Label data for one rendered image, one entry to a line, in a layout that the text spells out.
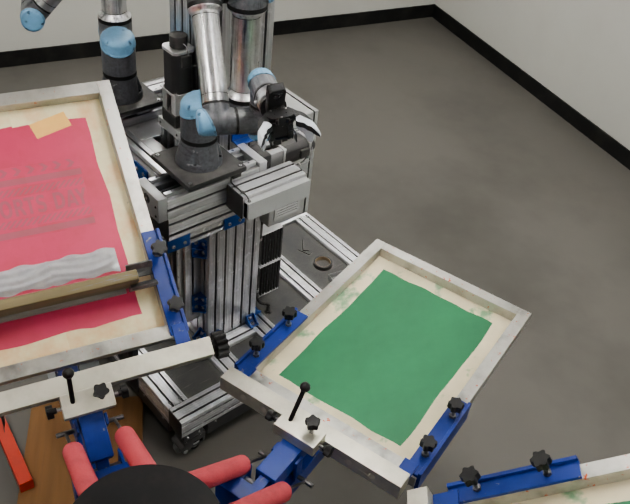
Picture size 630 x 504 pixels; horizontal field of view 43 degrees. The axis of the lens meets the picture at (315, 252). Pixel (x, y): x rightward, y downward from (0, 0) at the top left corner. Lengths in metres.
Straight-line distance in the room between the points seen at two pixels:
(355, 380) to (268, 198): 0.68
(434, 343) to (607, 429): 1.47
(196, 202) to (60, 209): 0.51
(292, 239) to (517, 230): 1.40
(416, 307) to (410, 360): 0.24
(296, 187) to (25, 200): 0.89
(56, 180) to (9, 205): 0.14
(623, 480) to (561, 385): 2.04
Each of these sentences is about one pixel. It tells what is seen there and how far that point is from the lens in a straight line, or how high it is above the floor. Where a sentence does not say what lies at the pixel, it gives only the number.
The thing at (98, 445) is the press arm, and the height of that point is 1.07.
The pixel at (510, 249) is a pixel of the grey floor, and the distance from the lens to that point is 4.57.
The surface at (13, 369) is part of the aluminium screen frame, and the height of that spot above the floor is 1.15.
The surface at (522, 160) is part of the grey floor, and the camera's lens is 5.38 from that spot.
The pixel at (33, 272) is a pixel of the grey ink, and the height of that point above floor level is 1.26.
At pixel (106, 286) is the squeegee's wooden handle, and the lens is 2.13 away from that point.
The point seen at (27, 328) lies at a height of 1.18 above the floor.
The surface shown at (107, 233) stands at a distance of 2.29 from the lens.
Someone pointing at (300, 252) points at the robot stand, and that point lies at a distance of 3.93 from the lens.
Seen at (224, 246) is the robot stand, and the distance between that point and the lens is 3.13.
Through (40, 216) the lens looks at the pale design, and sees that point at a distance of 2.30.
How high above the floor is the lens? 2.71
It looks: 40 degrees down
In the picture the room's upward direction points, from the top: 7 degrees clockwise
